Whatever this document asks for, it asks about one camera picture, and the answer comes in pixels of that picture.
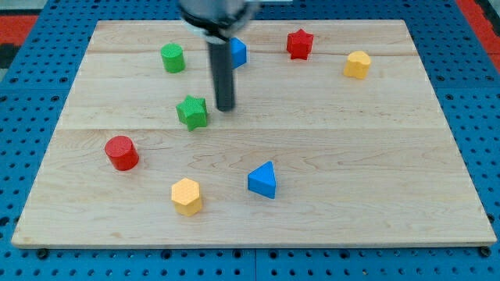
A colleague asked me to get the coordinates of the blue cube block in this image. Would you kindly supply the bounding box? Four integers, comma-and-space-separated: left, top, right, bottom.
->
230, 37, 247, 69

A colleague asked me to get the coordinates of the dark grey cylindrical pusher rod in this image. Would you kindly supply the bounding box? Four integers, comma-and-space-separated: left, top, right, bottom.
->
208, 41, 235, 112

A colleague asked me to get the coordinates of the red star block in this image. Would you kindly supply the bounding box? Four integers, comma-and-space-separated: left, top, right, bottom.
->
286, 29, 314, 60

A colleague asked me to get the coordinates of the red cylinder block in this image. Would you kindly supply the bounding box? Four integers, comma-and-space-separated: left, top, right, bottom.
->
105, 135, 139, 171

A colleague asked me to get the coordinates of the green star block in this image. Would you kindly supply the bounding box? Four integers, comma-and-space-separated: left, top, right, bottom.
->
176, 95, 208, 131

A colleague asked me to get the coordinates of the yellow hexagon block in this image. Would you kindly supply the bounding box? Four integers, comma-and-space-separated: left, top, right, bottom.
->
171, 178, 202, 216

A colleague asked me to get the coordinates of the light wooden board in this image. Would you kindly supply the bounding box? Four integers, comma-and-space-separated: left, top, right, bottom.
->
12, 20, 497, 249

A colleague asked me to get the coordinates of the blue triangle block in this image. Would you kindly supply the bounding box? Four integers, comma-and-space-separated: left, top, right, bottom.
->
247, 161, 277, 199

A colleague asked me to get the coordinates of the green cylinder block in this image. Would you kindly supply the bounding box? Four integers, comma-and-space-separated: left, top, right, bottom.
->
160, 43, 185, 73

